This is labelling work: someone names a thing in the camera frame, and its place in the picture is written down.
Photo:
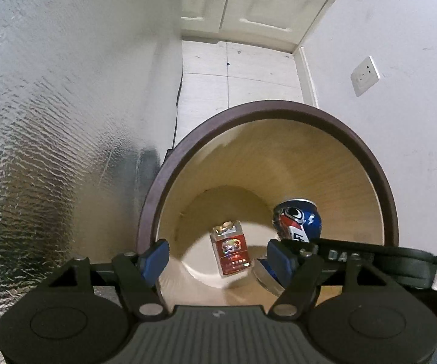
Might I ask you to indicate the brown rimmed beige trash bin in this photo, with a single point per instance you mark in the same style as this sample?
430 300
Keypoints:
298 151

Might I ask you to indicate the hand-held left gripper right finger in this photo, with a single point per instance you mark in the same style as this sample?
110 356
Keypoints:
279 263

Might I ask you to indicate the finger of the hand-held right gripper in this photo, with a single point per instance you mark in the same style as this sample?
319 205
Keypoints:
340 253

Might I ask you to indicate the silver foil sheet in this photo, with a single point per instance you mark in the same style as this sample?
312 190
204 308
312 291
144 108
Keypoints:
51 121

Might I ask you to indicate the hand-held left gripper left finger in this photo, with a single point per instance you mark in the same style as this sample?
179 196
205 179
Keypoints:
154 259

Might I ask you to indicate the white wall socket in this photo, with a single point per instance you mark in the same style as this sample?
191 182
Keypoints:
365 76

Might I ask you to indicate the crushed blue soda can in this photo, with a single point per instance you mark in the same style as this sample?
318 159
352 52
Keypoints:
298 220

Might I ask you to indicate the white cabinet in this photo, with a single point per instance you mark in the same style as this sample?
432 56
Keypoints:
264 3

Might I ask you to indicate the red cigarette pack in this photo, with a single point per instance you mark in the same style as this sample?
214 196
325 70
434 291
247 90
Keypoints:
231 252

